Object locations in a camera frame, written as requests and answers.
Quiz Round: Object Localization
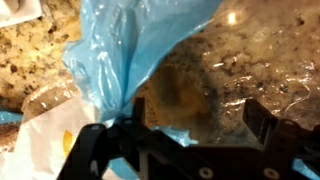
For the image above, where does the clear blue plastic potato bag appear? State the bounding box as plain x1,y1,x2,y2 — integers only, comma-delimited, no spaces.
0,0,320,180

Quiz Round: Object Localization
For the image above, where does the brown russet potato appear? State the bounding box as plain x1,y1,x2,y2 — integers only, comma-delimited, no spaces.
153,63,216,136

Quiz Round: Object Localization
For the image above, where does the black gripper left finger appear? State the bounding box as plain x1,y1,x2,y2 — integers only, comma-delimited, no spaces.
57,98,158,180

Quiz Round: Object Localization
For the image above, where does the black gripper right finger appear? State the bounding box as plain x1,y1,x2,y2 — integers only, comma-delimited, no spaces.
241,98,320,180

